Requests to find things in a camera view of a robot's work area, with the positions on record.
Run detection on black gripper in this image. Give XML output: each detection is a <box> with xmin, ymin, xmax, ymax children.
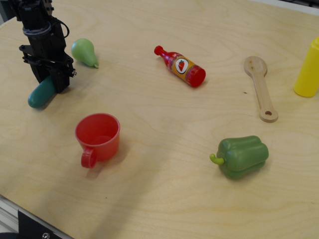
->
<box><xmin>19</xmin><ymin>18</ymin><xmax>76</xmax><ymax>93</ymax></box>

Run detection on dark green toy cucumber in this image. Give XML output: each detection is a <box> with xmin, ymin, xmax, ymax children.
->
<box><xmin>28</xmin><ymin>76</ymin><xmax>56</xmax><ymax>109</ymax></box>

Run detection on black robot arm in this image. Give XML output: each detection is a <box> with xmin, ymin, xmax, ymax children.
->
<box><xmin>9</xmin><ymin>0</ymin><xmax>75</xmax><ymax>93</ymax></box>

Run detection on red plastic cup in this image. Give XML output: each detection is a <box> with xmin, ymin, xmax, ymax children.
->
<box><xmin>75</xmin><ymin>113</ymin><xmax>121</xmax><ymax>168</ymax></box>

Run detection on light green toy pear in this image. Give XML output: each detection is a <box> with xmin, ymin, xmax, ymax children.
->
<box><xmin>71</xmin><ymin>38</ymin><xmax>99</xmax><ymax>69</ymax></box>

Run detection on red toy ketchup bottle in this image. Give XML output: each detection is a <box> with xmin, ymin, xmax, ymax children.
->
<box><xmin>154</xmin><ymin>46</ymin><xmax>206</xmax><ymax>88</ymax></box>

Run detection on wooden spoon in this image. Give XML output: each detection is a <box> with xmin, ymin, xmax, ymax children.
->
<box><xmin>244</xmin><ymin>56</ymin><xmax>279</xmax><ymax>123</ymax></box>

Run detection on green toy bell pepper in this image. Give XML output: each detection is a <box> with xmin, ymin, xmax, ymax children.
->
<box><xmin>209</xmin><ymin>135</ymin><xmax>269</xmax><ymax>179</ymax></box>

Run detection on yellow plastic bottle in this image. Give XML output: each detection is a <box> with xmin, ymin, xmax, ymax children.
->
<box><xmin>294</xmin><ymin>37</ymin><xmax>319</xmax><ymax>98</ymax></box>

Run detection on aluminium table frame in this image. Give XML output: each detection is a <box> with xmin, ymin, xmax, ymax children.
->
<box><xmin>0</xmin><ymin>194</ymin><xmax>75</xmax><ymax>239</ymax></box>

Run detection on black corner bracket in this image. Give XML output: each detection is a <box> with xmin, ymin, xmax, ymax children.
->
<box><xmin>18</xmin><ymin>210</ymin><xmax>72</xmax><ymax>239</ymax></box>

